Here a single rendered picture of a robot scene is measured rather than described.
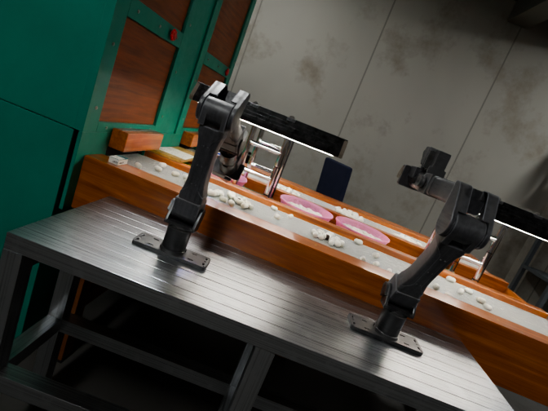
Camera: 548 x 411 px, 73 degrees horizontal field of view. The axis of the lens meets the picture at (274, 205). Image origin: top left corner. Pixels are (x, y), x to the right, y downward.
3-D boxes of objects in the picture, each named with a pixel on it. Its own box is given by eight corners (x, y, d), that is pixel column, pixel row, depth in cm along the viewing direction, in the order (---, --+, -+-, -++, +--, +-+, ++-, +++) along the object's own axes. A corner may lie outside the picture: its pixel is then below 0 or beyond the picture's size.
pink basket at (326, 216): (333, 242, 168) (342, 223, 166) (280, 226, 160) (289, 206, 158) (315, 222, 193) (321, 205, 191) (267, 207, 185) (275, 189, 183)
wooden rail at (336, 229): (535, 337, 153) (549, 314, 151) (138, 174, 162) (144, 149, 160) (528, 329, 159) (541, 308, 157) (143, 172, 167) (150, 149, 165)
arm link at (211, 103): (178, 212, 101) (213, 95, 91) (201, 221, 101) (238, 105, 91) (169, 219, 95) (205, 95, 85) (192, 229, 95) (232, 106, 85)
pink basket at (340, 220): (386, 267, 162) (395, 247, 160) (329, 243, 163) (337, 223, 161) (377, 249, 188) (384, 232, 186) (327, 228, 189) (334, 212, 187)
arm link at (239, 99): (220, 131, 118) (215, 68, 89) (247, 142, 118) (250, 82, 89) (204, 164, 114) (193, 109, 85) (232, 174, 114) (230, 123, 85)
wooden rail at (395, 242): (498, 302, 185) (510, 283, 183) (167, 167, 194) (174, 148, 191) (493, 298, 191) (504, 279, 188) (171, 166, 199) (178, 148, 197)
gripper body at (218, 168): (218, 157, 131) (218, 145, 125) (245, 168, 131) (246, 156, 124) (210, 172, 128) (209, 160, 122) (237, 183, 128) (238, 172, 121)
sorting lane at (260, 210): (597, 368, 123) (600, 363, 122) (102, 165, 131) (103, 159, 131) (544, 324, 152) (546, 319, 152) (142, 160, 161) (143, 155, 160)
